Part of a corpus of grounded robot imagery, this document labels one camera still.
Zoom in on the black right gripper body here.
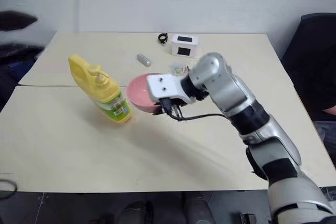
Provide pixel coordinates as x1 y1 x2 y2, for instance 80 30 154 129
158 97 188 116

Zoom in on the small silver bar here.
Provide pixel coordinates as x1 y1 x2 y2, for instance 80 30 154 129
136 53 153 67

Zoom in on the black ring cable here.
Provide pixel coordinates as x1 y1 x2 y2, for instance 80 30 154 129
157 33 169 46

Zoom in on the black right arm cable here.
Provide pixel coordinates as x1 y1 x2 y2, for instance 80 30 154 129
161 98 237 123

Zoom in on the yellow pump dispenser bottle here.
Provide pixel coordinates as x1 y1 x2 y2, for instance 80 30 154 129
68 54 133 124

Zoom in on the pink bowl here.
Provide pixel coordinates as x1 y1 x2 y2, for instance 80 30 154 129
125 73 165 115

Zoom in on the black cable loop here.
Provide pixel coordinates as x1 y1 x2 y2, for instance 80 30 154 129
0 179 18 199

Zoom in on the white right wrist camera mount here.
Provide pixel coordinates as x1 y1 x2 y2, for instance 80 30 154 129
146 73 196 104

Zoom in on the white box with black panels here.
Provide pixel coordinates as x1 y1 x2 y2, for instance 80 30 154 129
171 34 199 59

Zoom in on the clear bag of colourful bits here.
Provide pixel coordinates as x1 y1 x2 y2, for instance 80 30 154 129
167 62 191 78

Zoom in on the black chair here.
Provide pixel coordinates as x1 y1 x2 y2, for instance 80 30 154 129
299 12 336 41

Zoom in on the small black block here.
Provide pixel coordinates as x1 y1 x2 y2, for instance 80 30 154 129
239 212 257 224

